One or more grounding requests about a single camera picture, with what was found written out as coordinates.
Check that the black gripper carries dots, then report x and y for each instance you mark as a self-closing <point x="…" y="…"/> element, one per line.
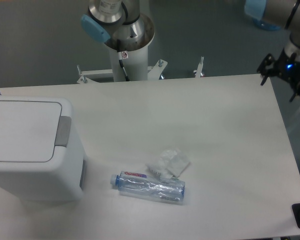
<point x="286" y="68"/>

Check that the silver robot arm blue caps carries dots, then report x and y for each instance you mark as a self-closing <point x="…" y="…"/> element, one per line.
<point x="115" y="23"/>

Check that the grey trash can push button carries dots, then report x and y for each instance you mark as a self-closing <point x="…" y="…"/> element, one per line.
<point x="63" y="131"/>

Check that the white plastic trash can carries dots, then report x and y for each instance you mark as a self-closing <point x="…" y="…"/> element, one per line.
<point x="31" y="166"/>

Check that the crumpled clear plastic wrapper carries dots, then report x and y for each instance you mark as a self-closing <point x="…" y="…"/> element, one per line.
<point x="171" y="163"/>

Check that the crushed clear plastic water bottle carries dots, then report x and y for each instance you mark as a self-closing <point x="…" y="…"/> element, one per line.
<point x="140" y="184"/>

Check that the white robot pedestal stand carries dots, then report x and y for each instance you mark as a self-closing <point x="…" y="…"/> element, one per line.
<point x="133" y="65"/>

